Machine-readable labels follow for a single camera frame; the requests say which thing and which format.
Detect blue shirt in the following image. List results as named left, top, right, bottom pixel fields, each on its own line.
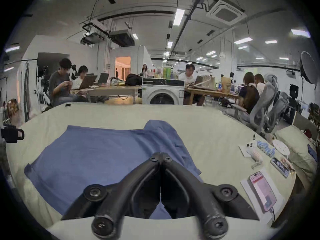
left=24, top=120, right=203, bottom=220

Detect softbox lamp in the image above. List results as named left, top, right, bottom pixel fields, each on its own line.
left=300, top=51, right=320, bottom=85

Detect blue and white packet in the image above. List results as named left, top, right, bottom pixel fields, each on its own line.
left=257, top=140, right=276, bottom=157

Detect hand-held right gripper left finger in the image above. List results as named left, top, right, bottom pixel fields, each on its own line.
left=61, top=152, right=162, bottom=240

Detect pale green pillow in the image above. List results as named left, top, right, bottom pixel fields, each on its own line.
left=274, top=125, right=318, bottom=176

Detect black camera on tripod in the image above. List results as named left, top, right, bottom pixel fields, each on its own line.
left=283, top=84, right=300, bottom=125

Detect pink smartphone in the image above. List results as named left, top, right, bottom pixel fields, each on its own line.
left=248, top=171, right=277, bottom=212

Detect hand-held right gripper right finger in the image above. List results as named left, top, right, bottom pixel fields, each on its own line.
left=161, top=153, right=259, bottom=240

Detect bed with pale green sheet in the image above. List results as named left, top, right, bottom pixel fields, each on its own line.
left=5, top=101, right=298, bottom=237

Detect black box device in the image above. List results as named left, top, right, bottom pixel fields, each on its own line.
left=1, top=125, right=25, bottom=143

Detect white round disc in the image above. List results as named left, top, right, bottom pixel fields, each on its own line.
left=272, top=139, right=290, bottom=156

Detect white hand controller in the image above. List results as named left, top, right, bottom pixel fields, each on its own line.
left=246, top=140, right=263, bottom=159

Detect grey office chair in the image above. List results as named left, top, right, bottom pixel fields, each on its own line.
left=264, top=91, right=290, bottom=134
left=231, top=74, right=280, bottom=132

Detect white paper sheet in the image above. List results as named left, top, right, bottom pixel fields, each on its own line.
left=240, top=170, right=285, bottom=226

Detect wooden table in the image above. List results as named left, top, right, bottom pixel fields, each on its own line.
left=184, top=75, right=242, bottom=106
left=71, top=73, right=142, bottom=104

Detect white washing machine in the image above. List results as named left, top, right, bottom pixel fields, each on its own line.
left=142, top=77, right=186, bottom=105

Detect printed card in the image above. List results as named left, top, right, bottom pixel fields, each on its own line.
left=270, top=157, right=292, bottom=179

